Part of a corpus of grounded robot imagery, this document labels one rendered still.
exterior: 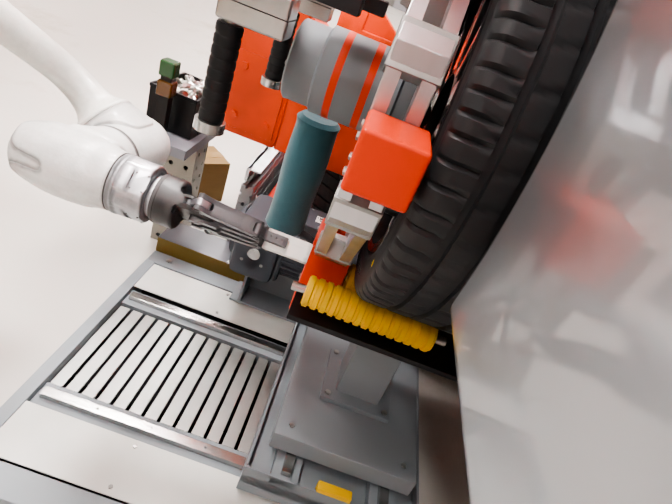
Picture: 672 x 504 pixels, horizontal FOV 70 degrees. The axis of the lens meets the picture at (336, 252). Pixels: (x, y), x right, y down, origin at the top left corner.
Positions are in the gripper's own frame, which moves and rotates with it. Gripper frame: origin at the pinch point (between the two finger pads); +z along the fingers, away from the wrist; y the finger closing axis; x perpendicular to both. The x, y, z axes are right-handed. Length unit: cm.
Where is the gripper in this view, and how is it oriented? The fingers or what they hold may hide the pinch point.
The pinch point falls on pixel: (287, 246)
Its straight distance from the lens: 72.0
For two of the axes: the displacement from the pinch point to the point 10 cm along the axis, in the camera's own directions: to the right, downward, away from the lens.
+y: 1.3, -2.3, -9.7
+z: 9.3, 3.6, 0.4
